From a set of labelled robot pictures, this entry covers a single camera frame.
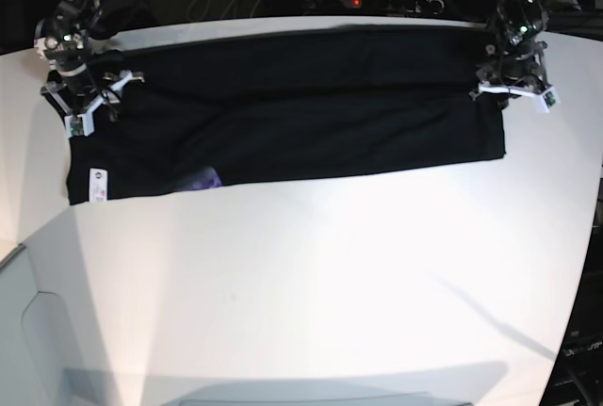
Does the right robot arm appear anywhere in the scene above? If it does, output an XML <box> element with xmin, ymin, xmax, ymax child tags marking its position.
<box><xmin>34</xmin><ymin>0</ymin><xmax>110</xmax><ymax>118</ymax></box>

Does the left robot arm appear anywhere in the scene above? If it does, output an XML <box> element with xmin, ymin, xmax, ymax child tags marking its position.
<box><xmin>447</xmin><ymin>0</ymin><xmax>560</xmax><ymax>113</ymax></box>

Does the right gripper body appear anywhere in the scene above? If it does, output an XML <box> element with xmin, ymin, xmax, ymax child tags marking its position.
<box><xmin>40</xmin><ymin>70</ymin><xmax>145</xmax><ymax>118</ymax></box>

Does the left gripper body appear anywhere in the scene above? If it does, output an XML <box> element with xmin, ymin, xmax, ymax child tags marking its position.
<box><xmin>469</xmin><ymin>50</ymin><xmax>551</xmax><ymax>100</ymax></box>

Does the black power strip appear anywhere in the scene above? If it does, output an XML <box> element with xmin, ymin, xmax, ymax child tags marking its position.
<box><xmin>326</xmin><ymin>0</ymin><xmax>445</xmax><ymax>17</ymax></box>

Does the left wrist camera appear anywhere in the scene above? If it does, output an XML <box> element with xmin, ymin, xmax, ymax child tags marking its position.
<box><xmin>535</xmin><ymin>86</ymin><xmax>561</xmax><ymax>114</ymax></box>

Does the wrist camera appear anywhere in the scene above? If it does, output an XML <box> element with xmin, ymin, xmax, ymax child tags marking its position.
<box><xmin>535</xmin><ymin>86</ymin><xmax>561</xmax><ymax>114</ymax></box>
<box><xmin>64</xmin><ymin>114</ymin><xmax>95</xmax><ymax>138</ymax></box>

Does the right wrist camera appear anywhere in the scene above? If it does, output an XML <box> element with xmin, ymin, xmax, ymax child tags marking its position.
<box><xmin>64</xmin><ymin>114</ymin><xmax>95</xmax><ymax>138</ymax></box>

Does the black T-shirt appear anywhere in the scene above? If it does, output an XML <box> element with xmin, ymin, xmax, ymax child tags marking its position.
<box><xmin>66</xmin><ymin>25</ymin><xmax>506</xmax><ymax>205</ymax></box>

